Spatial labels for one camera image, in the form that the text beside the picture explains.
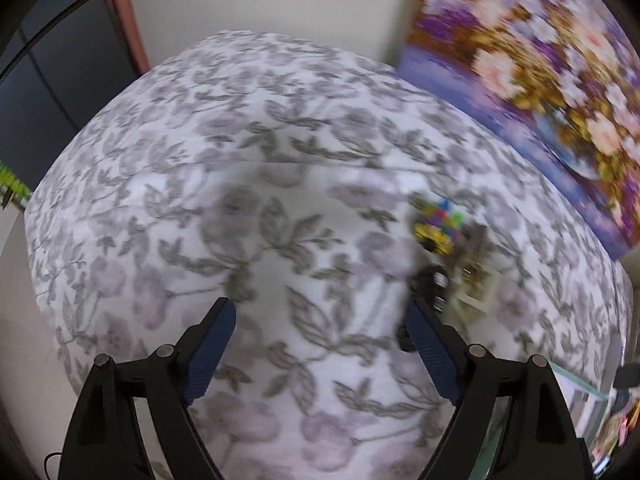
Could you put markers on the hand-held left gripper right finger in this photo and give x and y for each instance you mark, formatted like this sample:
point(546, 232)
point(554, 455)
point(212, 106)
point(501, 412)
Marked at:
point(432, 355)

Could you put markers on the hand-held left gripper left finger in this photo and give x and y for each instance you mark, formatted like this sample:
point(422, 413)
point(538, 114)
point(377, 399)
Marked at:
point(210, 355)

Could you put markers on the black toy car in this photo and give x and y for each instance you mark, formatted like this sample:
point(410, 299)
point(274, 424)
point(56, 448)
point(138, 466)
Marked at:
point(427, 280)

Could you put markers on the gold metal bar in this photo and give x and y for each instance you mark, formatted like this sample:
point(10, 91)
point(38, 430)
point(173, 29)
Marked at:
point(475, 250)

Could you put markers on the colourful sunflower block toy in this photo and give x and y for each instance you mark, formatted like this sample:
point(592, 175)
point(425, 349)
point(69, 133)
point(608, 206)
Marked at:
point(437, 222)

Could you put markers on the teal-edged white tray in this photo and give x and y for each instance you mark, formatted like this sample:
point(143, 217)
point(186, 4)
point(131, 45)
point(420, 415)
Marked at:
point(580, 385)

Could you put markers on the grey floral blanket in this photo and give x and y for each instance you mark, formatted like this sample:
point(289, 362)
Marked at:
point(200, 160)

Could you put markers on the green object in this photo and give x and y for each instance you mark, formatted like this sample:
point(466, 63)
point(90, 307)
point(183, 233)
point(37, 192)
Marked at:
point(12, 185)

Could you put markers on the floral painting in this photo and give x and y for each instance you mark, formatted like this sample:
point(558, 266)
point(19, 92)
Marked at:
point(525, 60)

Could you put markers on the dark cabinet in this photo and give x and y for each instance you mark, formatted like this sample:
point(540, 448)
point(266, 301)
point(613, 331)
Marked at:
point(50, 70)

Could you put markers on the reddish wooden post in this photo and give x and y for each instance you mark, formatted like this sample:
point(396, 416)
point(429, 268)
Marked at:
point(130, 30)

